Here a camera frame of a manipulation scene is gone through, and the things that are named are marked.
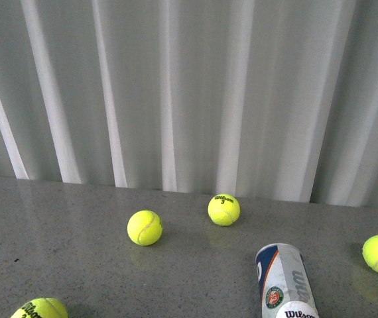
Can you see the clear Wilson tennis ball can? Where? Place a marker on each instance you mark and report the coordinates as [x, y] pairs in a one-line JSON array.
[[283, 283]]

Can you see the yellow Wilson 3 tennis ball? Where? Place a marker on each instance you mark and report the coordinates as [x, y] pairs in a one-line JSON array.
[[224, 209]]

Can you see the yellow tennis ball plain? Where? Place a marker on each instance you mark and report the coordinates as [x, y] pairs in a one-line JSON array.
[[144, 228]]

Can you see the yellow Wilson tennis ball front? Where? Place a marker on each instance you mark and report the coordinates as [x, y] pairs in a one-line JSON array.
[[41, 308]]

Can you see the white pleated curtain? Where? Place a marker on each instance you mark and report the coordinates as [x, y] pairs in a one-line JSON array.
[[275, 99]]

